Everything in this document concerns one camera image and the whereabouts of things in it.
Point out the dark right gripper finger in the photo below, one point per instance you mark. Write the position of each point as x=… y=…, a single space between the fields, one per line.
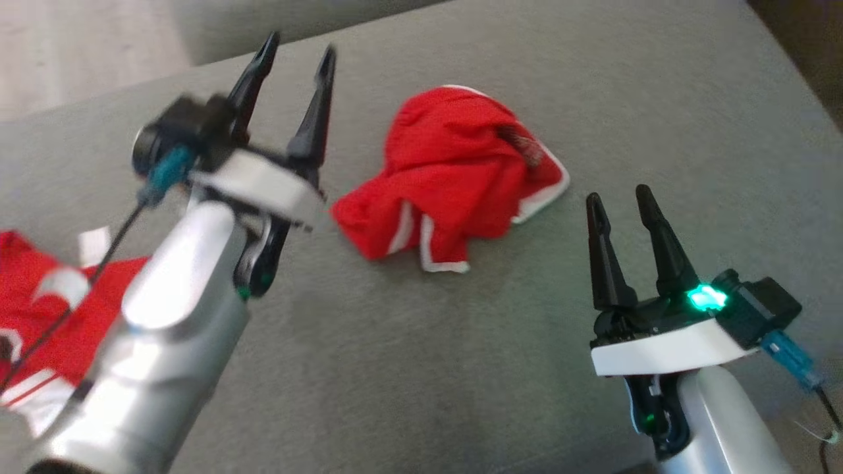
x=606 y=263
x=665 y=250

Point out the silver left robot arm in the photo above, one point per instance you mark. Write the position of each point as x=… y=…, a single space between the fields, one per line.
x=164 y=342

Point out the grey sofa seat cushion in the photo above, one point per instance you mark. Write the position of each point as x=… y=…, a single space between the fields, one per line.
x=461 y=342

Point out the mustard yellow rug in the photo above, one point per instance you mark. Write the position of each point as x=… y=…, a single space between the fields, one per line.
x=810 y=46

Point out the red Bulls basketball jersey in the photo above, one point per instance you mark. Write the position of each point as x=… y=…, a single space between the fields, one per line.
x=39 y=329

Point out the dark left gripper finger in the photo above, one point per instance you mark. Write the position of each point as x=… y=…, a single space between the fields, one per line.
x=253 y=82
x=316 y=118

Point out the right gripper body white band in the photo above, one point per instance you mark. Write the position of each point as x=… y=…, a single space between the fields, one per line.
x=658 y=349

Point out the red shorts with white trim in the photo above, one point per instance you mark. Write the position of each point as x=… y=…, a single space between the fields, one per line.
x=448 y=171

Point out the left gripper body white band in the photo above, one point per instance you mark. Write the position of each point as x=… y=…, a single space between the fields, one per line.
x=263 y=184

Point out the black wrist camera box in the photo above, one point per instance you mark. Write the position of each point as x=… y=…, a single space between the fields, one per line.
x=761 y=306
x=178 y=128

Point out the grey sofa side cushion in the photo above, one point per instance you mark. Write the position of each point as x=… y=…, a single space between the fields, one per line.
x=276 y=26

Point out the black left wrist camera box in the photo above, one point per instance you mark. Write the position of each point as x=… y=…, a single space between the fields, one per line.
x=178 y=128

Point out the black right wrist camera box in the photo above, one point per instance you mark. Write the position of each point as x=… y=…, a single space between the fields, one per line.
x=761 y=306

